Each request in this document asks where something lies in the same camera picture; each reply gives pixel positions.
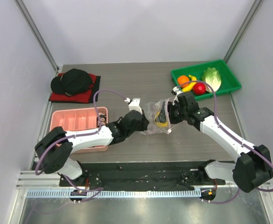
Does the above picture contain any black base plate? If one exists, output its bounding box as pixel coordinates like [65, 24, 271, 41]
[59, 160, 237, 192]

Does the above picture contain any floral rolled sock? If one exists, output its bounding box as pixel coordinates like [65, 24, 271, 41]
[97, 112, 107, 126]

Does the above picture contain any green plastic tray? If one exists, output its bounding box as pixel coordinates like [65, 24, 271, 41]
[171, 60, 241, 96]

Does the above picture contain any clear zip top bag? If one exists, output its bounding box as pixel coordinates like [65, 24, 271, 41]
[141, 98, 181, 135]

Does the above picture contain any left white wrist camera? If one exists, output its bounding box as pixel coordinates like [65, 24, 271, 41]
[124, 98, 143, 115]

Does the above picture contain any yellow toy banana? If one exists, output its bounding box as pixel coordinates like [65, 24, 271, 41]
[182, 75, 197, 92]

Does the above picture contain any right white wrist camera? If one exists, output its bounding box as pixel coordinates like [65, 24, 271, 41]
[171, 86, 183, 105]

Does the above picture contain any pink compartment organizer tray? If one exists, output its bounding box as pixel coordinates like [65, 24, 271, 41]
[49, 107, 108, 154]

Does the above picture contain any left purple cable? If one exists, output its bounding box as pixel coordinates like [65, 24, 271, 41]
[35, 88, 130, 176]

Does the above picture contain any yellow toy lemon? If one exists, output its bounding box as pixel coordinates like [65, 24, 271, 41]
[155, 111, 168, 127]

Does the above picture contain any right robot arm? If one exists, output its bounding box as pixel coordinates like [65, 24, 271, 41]
[155, 92, 273, 193]

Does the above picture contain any black cap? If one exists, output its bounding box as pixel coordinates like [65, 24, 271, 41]
[50, 69, 94, 97]

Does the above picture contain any orange toy orange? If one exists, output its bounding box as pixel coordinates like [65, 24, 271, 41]
[177, 75, 190, 88]

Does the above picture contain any green toy lettuce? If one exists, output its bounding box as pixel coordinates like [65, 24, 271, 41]
[201, 68, 222, 92]

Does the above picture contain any white slotted cable duct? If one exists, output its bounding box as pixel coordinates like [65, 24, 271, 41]
[26, 189, 201, 198]

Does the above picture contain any red toy apple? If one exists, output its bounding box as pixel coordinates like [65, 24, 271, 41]
[192, 83, 206, 96]

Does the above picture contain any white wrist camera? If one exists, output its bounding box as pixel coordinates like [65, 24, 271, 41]
[171, 86, 183, 105]
[124, 98, 143, 115]

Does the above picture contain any red and black cloth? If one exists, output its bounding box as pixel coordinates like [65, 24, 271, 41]
[49, 73, 101, 104]

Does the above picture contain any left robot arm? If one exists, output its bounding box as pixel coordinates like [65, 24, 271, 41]
[35, 110, 149, 186]

